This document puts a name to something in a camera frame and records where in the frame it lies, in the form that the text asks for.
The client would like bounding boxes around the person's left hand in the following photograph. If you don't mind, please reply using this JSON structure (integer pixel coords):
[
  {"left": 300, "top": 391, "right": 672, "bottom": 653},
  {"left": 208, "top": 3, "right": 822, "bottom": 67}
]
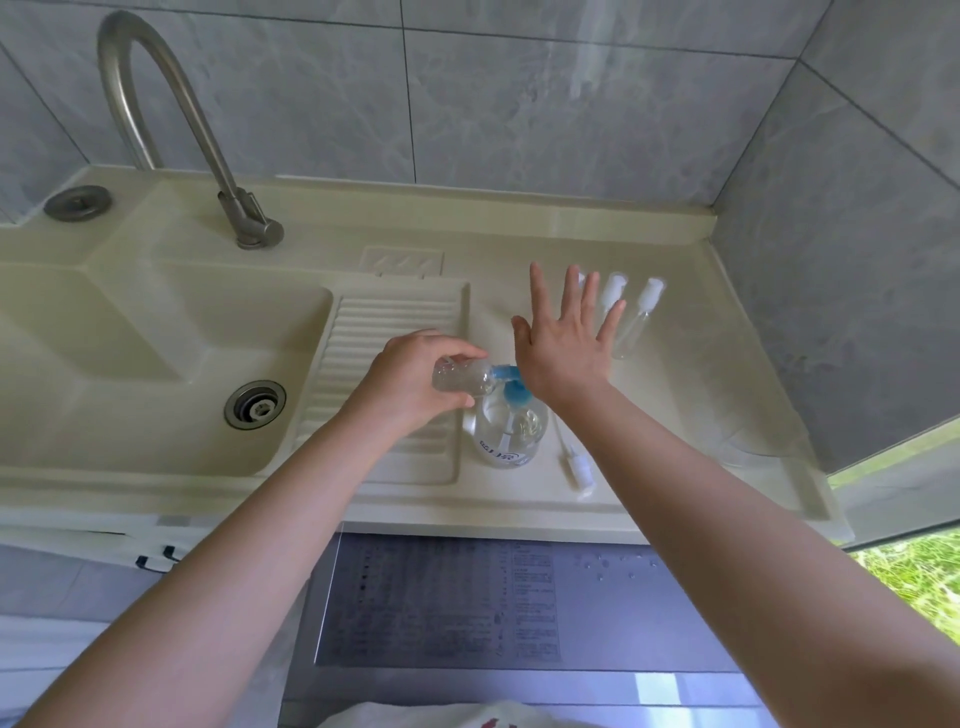
[{"left": 358, "top": 329, "right": 490, "bottom": 445}]

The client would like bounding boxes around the person's right hand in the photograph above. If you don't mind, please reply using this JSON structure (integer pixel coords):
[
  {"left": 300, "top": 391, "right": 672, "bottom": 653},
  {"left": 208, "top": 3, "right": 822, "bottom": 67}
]
[{"left": 510, "top": 261, "right": 628, "bottom": 411}]

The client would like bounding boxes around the small clear plastic bottle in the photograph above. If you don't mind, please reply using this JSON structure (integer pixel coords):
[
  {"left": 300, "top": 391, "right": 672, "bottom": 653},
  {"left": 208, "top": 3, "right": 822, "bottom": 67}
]
[{"left": 431, "top": 357, "right": 497, "bottom": 396}]

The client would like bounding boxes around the person's left forearm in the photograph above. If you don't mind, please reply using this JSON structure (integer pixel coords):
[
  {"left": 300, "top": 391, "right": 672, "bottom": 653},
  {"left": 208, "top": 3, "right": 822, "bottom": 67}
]
[{"left": 0, "top": 390, "right": 451, "bottom": 728}]

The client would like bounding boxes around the person's right forearm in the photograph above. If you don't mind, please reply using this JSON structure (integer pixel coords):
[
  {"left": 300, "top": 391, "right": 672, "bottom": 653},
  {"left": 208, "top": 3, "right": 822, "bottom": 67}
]
[{"left": 541, "top": 379, "right": 960, "bottom": 728}]

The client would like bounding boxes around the blue funnel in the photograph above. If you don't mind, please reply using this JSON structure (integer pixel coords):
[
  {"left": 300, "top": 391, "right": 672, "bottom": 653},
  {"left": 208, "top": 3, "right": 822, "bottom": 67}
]
[{"left": 490, "top": 363, "right": 534, "bottom": 404}]

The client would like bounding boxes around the large clear liquid bottle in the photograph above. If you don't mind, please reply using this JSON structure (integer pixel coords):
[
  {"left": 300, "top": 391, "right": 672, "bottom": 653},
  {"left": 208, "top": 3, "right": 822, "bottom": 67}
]
[{"left": 462, "top": 378, "right": 549, "bottom": 468}]

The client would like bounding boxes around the white spray pump head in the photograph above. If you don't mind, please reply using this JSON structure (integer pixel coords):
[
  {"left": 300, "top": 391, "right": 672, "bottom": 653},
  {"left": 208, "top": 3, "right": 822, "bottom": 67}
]
[{"left": 558, "top": 441, "right": 596, "bottom": 503}]

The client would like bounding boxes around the steel sink drain strainer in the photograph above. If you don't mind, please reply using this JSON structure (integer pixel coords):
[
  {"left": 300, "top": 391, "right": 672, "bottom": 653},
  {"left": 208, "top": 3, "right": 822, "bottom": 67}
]
[{"left": 222, "top": 378, "right": 289, "bottom": 432}]

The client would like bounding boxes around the printed instruction label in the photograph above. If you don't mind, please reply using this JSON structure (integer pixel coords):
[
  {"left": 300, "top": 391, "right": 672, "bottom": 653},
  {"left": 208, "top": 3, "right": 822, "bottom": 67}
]
[{"left": 314, "top": 535, "right": 564, "bottom": 668}]

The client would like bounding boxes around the beige sink with washboard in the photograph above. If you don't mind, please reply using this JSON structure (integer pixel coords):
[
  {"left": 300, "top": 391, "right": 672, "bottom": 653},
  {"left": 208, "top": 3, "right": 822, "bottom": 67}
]
[{"left": 0, "top": 165, "right": 857, "bottom": 546}]

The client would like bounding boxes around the steel gooseneck faucet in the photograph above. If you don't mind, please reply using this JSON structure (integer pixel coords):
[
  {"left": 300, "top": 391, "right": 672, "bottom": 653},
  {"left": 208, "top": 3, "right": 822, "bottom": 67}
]
[{"left": 96, "top": 9, "right": 285, "bottom": 251}]

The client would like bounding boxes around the grey washing machine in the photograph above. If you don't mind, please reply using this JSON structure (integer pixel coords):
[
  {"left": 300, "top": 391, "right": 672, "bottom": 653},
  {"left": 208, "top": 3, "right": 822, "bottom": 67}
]
[{"left": 280, "top": 531, "right": 768, "bottom": 728}]

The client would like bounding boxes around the person's white clothing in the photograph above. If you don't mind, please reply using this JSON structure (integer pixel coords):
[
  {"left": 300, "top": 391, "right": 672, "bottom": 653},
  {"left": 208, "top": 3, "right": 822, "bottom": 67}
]
[{"left": 318, "top": 698, "right": 580, "bottom": 728}]

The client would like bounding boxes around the round steel hole cover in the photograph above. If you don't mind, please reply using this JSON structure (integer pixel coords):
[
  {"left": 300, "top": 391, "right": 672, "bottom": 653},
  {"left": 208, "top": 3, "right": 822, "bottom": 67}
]
[{"left": 42, "top": 184, "right": 114, "bottom": 224}]

